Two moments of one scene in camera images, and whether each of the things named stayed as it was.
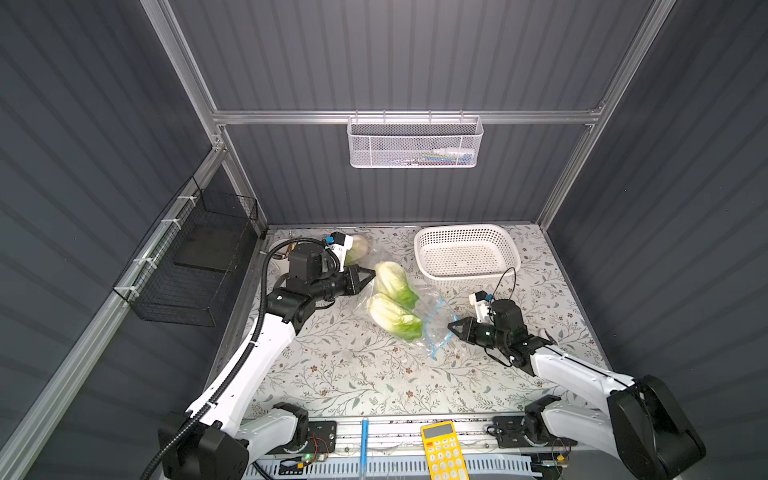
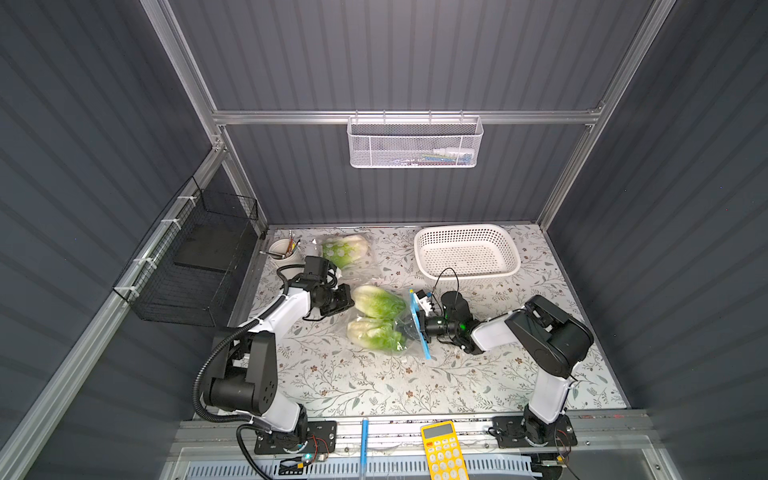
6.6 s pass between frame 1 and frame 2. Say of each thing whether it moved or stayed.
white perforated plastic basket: stayed
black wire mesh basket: stayed
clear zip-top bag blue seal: moved
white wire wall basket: stayed
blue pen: stayed
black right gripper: moved
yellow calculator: stayed
